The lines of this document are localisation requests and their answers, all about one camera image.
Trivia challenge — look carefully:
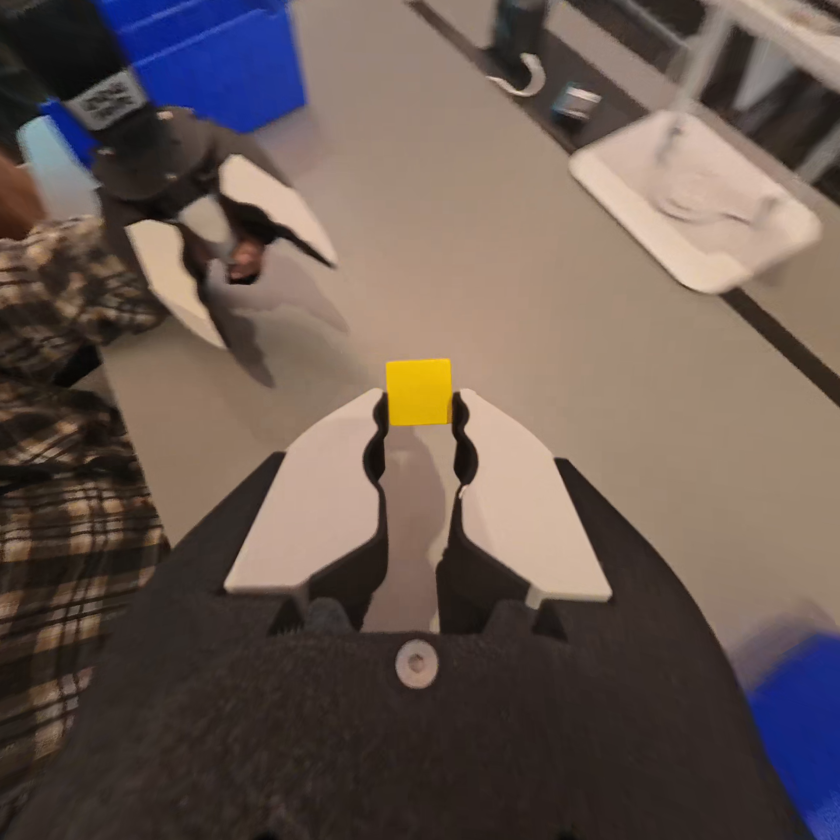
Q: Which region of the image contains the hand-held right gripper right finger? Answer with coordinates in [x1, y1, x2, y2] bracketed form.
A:
[435, 387, 614, 634]

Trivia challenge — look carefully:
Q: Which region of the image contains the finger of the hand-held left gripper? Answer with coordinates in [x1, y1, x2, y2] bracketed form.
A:
[217, 154, 339, 270]
[125, 220, 231, 350]

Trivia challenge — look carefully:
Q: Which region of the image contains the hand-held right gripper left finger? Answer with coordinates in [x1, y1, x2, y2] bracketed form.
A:
[224, 387, 391, 634]

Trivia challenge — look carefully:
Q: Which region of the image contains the blue plastic bin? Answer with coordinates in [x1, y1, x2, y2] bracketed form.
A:
[36, 0, 309, 168]
[728, 617, 840, 840]

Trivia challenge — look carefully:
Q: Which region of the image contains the yellow wooden cube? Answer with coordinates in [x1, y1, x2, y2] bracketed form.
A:
[385, 358, 454, 427]

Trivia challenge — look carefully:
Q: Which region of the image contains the person's left hand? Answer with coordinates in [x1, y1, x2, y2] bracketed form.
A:
[223, 236, 266, 286]

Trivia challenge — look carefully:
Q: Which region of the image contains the brown wooden cabinet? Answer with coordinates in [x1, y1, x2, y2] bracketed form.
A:
[0, 147, 47, 240]

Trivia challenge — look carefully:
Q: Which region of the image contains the person's plaid shirt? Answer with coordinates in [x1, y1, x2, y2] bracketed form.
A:
[0, 381, 173, 795]

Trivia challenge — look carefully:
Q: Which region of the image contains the black charging box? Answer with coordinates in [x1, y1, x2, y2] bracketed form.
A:
[489, 0, 549, 67]

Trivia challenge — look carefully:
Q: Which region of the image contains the small black battery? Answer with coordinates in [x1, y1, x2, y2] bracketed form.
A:
[551, 82, 603, 126]

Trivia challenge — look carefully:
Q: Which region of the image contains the white tablet stand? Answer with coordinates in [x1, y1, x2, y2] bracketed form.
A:
[567, 0, 840, 295]

